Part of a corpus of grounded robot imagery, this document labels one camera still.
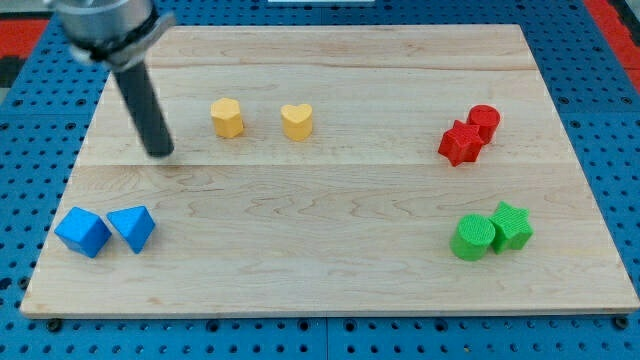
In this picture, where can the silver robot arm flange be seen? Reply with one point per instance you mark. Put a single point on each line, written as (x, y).
(115, 33)

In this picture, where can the wooden board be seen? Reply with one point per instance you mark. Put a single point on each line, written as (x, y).
(355, 220)

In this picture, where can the yellow heart block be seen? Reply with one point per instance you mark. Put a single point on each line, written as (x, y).
(297, 121)

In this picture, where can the yellow hexagon block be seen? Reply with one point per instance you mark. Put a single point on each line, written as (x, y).
(227, 118)

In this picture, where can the red star block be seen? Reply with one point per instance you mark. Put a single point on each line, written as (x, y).
(461, 143)

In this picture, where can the green cylinder block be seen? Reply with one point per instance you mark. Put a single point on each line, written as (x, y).
(473, 235)

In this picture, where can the red cylinder block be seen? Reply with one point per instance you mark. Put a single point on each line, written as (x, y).
(487, 118)

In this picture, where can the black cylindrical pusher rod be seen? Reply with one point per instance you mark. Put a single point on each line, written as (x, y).
(139, 95)

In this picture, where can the blue triangular block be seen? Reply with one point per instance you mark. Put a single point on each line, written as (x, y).
(135, 225)

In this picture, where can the green star block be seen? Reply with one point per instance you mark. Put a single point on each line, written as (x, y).
(512, 227)

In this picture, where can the blue cube block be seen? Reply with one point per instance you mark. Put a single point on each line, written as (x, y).
(83, 232)

